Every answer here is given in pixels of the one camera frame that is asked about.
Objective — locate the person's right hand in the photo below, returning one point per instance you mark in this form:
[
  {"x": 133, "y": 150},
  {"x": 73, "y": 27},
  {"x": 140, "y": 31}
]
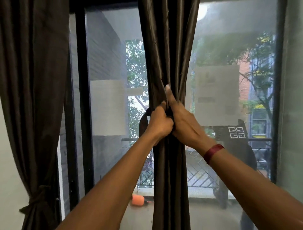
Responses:
[{"x": 187, "y": 128}]

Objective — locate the person's left hand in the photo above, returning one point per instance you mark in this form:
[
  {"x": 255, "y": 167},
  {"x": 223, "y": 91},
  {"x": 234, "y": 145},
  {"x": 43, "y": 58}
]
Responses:
[{"x": 159, "y": 125}]

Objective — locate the dark brown satin curtain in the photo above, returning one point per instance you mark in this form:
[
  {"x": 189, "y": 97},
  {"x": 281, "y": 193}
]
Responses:
[
  {"x": 33, "y": 83},
  {"x": 168, "y": 47}
]

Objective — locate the light teal curtain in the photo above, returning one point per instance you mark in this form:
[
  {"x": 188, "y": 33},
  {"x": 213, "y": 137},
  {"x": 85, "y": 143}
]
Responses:
[{"x": 292, "y": 94}]

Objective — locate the person's right forearm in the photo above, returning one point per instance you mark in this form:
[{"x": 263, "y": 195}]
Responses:
[{"x": 255, "y": 189}]

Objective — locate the person's left forearm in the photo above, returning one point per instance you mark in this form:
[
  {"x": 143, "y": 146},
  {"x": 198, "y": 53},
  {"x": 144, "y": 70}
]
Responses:
[{"x": 113, "y": 184}]

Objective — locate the red wrist thread band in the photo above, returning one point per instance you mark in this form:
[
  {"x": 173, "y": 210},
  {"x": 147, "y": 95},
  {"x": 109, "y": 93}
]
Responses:
[{"x": 213, "y": 152}]

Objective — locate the white paper sheet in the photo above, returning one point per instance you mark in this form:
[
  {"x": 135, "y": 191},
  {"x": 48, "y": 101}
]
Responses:
[{"x": 220, "y": 111}]

